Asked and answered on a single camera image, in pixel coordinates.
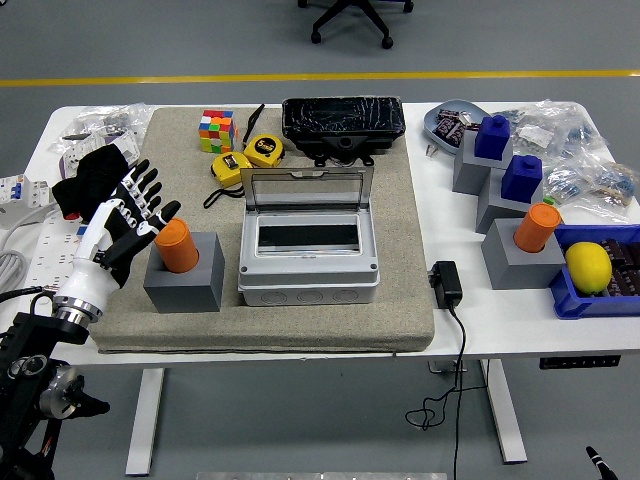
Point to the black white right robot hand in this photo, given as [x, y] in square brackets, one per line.
[595, 456]

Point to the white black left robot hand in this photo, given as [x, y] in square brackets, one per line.
[90, 280]

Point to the orange cylinder battery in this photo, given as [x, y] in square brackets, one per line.
[535, 227]
[175, 245]

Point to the grey electrical junction box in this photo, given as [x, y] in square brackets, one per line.
[310, 295]

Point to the transparent hinged box lid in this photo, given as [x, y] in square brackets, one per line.
[305, 192]

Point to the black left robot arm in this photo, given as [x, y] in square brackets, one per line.
[25, 330]

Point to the white power strip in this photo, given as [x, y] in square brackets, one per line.
[50, 255]

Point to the black desk control panel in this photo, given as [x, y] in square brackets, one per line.
[580, 362]

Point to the grey block with round hole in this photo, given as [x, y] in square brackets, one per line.
[185, 292]

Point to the black cloth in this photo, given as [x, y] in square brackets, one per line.
[95, 175]

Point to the white circuit breaker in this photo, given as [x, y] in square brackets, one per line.
[25, 192]

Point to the white purple carton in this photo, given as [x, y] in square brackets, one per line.
[127, 147]

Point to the clear bag of small parts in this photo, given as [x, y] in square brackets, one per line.
[70, 140]
[120, 117]

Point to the blue plastic bin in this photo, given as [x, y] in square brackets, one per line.
[575, 306]

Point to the white table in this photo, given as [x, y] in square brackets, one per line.
[500, 330]

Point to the yellow lemon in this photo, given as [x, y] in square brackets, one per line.
[587, 267]

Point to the large colourful puzzle cube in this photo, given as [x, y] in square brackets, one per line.
[217, 131]

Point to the wide grey block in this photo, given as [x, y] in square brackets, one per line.
[520, 270]

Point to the yellow tape measure black label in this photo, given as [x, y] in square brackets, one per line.
[265, 149]

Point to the black power adapter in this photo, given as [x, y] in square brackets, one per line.
[447, 282]

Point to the black tweezers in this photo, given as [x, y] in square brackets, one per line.
[255, 119]

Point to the small green piece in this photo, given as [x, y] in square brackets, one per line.
[549, 200]

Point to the grey-brown fabric mat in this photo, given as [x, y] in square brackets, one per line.
[350, 325]

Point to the clear bag with brown parts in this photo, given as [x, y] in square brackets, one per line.
[612, 185]

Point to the clear bag with blue parts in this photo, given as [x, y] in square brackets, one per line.
[580, 135]
[562, 180]

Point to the blue block with knob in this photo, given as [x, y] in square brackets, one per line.
[522, 180]
[492, 137]

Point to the black plastic case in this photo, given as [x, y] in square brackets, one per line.
[345, 120]

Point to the tall grey block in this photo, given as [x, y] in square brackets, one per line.
[467, 170]

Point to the clear bag with white label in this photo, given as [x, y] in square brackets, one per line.
[535, 135]

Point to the blue-grey dish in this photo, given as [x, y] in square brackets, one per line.
[431, 125]

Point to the black office chair base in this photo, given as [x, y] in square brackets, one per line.
[350, 15]

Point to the grey metal bracket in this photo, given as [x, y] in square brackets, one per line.
[440, 367]

